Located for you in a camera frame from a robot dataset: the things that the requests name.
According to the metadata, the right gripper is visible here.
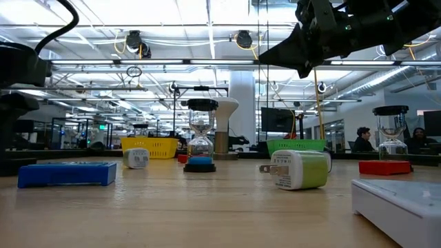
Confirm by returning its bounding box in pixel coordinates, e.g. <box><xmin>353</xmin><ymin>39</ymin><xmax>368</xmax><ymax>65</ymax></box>
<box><xmin>258</xmin><ymin>0</ymin><xmax>393</xmax><ymax>79</ymax></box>

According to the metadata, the orange sand hourglass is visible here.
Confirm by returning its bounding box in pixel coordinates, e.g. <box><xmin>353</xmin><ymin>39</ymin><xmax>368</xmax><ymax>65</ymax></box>
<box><xmin>371</xmin><ymin>105</ymin><xmax>414</xmax><ymax>172</ymax></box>

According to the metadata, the blue sand hourglass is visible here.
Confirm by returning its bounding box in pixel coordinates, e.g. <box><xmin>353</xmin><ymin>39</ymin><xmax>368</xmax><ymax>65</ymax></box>
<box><xmin>183</xmin><ymin>98</ymin><xmax>219</xmax><ymax>174</ymax></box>

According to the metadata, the red rectangular box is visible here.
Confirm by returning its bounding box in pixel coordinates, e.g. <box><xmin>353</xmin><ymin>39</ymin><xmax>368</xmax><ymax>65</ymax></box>
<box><xmin>358</xmin><ymin>160</ymin><xmax>413</xmax><ymax>176</ymax></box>

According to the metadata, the green white USB charger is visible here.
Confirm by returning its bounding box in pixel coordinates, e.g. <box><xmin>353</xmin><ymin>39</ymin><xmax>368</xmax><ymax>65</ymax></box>
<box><xmin>258</xmin><ymin>149</ymin><xmax>329</xmax><ymax>191</ymax></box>
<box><xmin>123</xmin><ymin>147</ymin><xmax>150</xmax><ymax>169</ymax></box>

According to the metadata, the blue rectangular box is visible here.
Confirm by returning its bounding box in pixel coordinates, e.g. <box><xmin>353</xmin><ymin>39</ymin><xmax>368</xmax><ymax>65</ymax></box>
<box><xmin>17</xmin><ymin>161</ymin><xmax>118</xmax><ymax>189</ymax></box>

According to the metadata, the white building column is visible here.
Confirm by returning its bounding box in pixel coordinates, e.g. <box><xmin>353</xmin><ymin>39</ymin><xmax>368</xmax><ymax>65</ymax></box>
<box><xmin>228</xmin><ymin>70</ymin><xmax>257</xmax><ymax>146</ymax></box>

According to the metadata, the black monitor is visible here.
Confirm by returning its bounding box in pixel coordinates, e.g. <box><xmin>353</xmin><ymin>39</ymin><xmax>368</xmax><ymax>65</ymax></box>
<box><xmin>260</xmin><ymin>107</ymin><xmax>295</xmax><ymax>134</ymax></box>
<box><xmin>422</xmin><ymin>110</ymin><xmax>441</xmax><ymax>138</ymax></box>

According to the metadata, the white mushroom table lamp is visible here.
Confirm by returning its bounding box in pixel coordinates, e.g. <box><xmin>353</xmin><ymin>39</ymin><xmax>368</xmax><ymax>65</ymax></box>
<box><xmin>210</xmin><ymin>96</ymin><xmax>240</xmax><ymax>161</ymax></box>

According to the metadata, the green plastic basket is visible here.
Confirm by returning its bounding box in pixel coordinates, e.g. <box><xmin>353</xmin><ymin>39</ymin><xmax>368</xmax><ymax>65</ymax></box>
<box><xmin>266</xmin><ymin>138</ymin><xmax>327</xmax><ymax>158</ymax></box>

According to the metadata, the person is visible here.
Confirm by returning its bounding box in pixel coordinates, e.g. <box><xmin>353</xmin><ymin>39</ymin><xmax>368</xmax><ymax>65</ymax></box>
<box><xmin>403</xmin><ymin>127</ymin><xmax>440</xmax><ymax>155</ymax></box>
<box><xmin>351</xmin><ymin>126</ymin><xmax>376</xmax><ymax>154</ymax></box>

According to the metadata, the yellow plastic basket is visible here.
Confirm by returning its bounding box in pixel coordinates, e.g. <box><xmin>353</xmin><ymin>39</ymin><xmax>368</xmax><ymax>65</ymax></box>
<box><xmin>120</xmin><ymin>136</ymin><xmax>179</xmax><ymax>160</ymax></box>

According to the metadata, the white rectangular box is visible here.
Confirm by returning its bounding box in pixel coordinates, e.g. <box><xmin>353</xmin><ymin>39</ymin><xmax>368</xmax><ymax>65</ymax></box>
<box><xmin>351</xmin><ymin>178</ymin><xmax>441</xmax><ymax>248</ymax></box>

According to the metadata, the distant robot work cell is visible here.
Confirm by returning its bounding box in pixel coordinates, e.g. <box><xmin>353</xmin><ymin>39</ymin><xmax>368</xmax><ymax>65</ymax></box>
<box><xmin>51</xmin><ymin>116</ymin><xmax>113</xmax><ymax>149</ymax></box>

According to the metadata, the black ceiling cable reel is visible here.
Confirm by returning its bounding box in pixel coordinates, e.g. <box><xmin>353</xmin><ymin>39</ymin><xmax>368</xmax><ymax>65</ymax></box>
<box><xmin>125</xmin><ymin>30</ymin><xmax>152</xmax><ymax>59</ymax></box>
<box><xmin>235</xmin><ymin>30</ymin><xmax>254</xmax><ymax>50</ymax></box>

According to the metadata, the yellow hanging cable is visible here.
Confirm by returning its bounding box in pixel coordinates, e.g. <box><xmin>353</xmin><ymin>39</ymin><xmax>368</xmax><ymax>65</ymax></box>
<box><xmin>311</xmin><ymin>67</ymin><xmax>327</xmax><ymax>141</ymax></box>

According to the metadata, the distant black gantry frame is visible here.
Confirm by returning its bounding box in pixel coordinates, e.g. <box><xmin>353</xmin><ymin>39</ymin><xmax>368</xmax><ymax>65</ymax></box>
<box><xmin>172</xmin><ymin>85</ymin><xmax>230</xmax><ymax>138</ymax></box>

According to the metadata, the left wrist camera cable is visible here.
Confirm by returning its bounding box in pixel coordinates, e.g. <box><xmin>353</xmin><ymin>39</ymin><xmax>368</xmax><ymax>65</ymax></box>
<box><xmin>34</xmin><ymin>0</ymin><xmax>80</xmax><ymax>54</ymax></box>

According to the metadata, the black aluminium table frame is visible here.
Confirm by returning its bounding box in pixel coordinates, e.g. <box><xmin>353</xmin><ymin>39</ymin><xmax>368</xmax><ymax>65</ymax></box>
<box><xmin>0</xmin><ymin>147</ymin><xmax>441</xmax><ymax>167</ymax></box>

